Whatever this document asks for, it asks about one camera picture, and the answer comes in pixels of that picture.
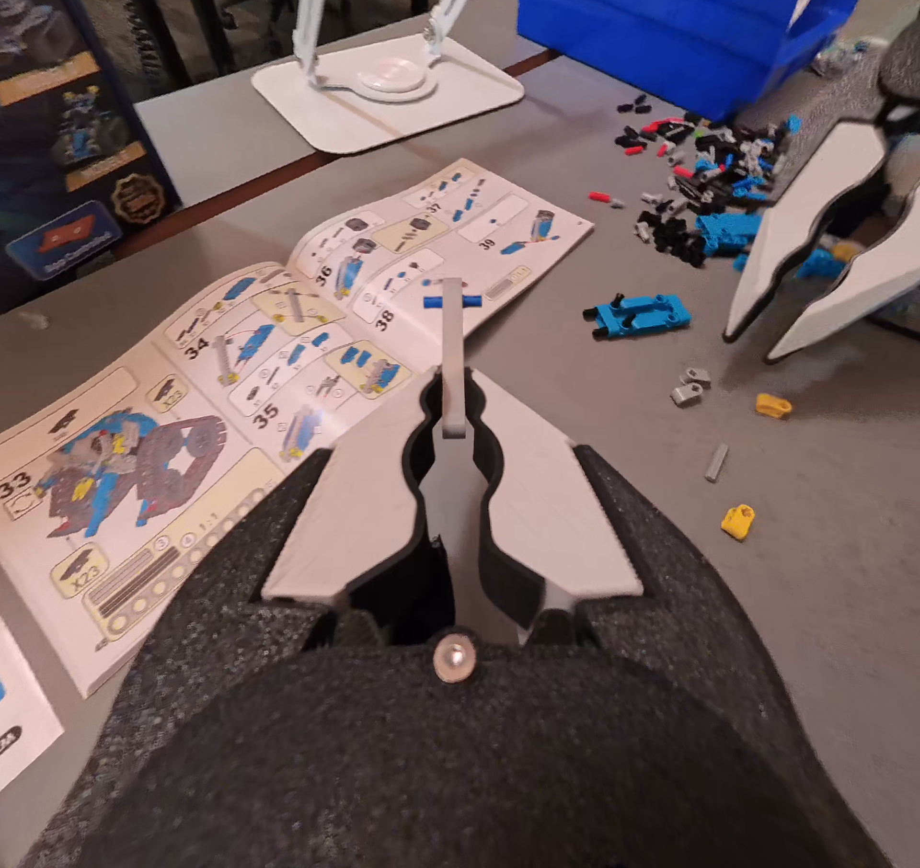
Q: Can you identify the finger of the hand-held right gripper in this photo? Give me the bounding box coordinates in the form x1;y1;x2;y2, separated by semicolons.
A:
764;185;920;366
722;119;889;343

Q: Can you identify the white laptop stand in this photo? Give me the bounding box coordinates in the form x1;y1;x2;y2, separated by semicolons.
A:
251;0;526;156

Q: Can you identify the grey desk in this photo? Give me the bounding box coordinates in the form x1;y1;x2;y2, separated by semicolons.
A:
0;0;920;868

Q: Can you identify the blue white printed sheet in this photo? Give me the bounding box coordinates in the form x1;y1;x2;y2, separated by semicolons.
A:
0;617;66;791

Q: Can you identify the grey beam piece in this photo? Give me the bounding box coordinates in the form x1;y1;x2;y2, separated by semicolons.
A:
440;276;472;442

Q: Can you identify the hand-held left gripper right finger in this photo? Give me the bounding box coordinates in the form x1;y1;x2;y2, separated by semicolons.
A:
469;368;644;629

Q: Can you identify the blue plastic bin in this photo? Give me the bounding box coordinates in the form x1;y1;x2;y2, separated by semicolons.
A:
517;0;886;126

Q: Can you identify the pile of building block pieces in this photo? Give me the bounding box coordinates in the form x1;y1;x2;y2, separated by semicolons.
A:
614;95;886;288

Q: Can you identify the instruction booklet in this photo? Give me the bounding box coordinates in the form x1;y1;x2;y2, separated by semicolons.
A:
0;158;597;698

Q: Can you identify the blue block piece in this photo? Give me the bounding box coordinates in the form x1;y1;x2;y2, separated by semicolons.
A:
581;292;693;342

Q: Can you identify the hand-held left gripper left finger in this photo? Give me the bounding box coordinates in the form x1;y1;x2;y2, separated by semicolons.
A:
261;366;457;645

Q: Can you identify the toy set product box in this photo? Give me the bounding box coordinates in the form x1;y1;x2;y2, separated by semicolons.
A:
0;0;185;313

